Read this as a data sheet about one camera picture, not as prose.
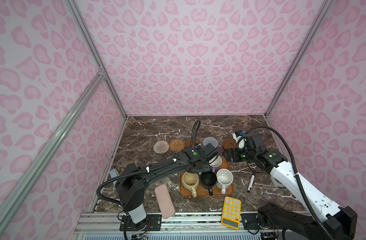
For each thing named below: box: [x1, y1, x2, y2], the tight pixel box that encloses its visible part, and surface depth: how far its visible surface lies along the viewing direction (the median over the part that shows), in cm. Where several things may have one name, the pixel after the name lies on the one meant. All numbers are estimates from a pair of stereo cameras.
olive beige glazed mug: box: [181, 171, 200, 198], surface depth 80 cm
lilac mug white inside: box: [208, 155, 223, 173], surface depth 85 cm
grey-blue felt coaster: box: [202, 137, 219, 149], surface depth 106 cm
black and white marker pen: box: [247, 170, 256, 193], surface depth 87 cm
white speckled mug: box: [216, 168, 234, 195], surface depth 82 cm
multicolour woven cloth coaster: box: [153, 140, 170, 155], surface depth 103 cm
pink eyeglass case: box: [154, 184, 176, 219], surface depth 80 cm
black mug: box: [200, 170, 217, 196], surface depth 80 cm
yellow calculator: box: [221, 196, 242, 230], surface depth 76 cm
